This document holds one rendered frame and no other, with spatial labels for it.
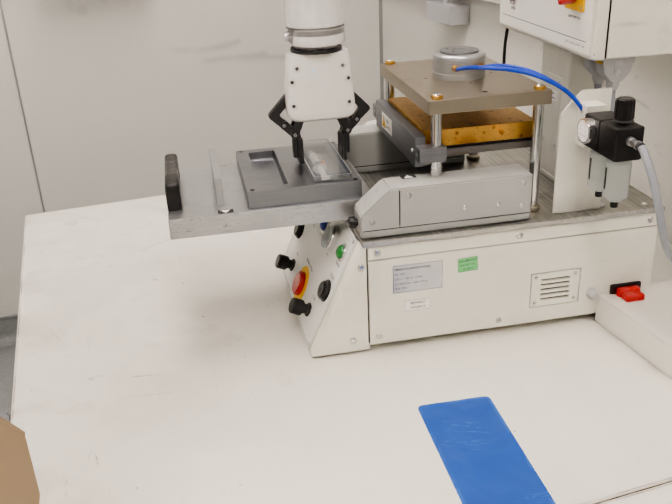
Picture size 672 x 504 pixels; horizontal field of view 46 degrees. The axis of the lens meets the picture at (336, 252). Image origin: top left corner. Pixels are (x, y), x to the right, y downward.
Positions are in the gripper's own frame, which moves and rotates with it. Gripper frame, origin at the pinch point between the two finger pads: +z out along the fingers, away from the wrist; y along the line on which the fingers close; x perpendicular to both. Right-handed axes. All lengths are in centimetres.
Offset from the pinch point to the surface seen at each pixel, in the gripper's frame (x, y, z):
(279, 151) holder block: 7.3, -5.6, 2.0
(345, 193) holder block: -10.1, 1.5, 3.8
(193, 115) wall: 148, -18, 31
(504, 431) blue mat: -39.6, 14.9, 26.4
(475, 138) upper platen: -10.3, 20.9, -2.6
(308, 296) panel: -5.7, -4.1, 22.0
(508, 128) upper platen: -10.3, 25.9, -3.6
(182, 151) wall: 148, -23, 43
